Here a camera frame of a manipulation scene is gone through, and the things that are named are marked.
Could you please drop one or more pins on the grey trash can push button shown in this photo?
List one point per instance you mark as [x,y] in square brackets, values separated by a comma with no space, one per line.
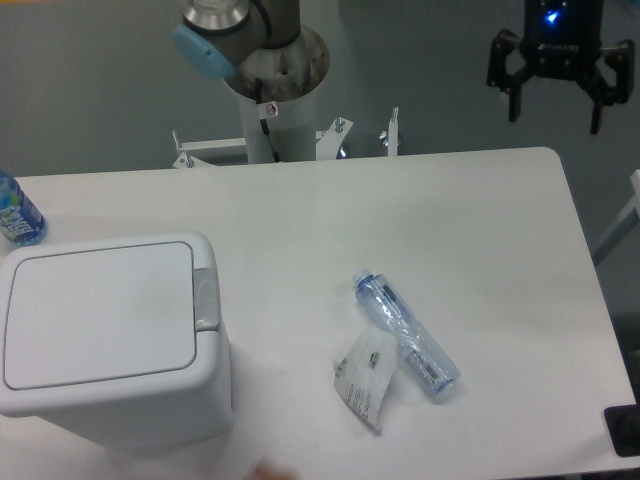
[207,312]

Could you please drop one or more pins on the black clamp at table edge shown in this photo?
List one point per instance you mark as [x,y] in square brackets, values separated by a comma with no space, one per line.
[623,426]

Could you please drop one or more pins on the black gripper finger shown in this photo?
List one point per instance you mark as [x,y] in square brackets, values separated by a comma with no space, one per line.
[502,46]
[620,58]

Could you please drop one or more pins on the white trash can lid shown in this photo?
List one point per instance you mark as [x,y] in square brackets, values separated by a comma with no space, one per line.
[99,314]

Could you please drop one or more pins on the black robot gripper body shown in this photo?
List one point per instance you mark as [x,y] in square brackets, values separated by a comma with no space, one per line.
[561,37]

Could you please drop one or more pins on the white metal frame bracket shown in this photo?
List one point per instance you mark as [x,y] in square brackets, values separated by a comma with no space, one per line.
[329,145]

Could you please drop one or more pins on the clear plastic wrapper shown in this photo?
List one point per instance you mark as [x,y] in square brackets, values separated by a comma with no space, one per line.
[363,376]

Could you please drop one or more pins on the crushed clear plastic bottle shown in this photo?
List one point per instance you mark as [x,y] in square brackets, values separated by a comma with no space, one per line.
[426,362]

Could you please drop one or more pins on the blue labelled water bottle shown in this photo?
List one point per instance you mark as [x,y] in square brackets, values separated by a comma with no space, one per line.
[22,223]

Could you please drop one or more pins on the white frame at right edge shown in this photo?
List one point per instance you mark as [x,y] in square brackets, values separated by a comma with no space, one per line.
[622,224]

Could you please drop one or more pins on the white plastic trash can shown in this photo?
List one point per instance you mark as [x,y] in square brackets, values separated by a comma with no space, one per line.
[161,408]

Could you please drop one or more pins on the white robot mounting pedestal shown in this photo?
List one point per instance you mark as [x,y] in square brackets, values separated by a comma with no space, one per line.
[276,91]

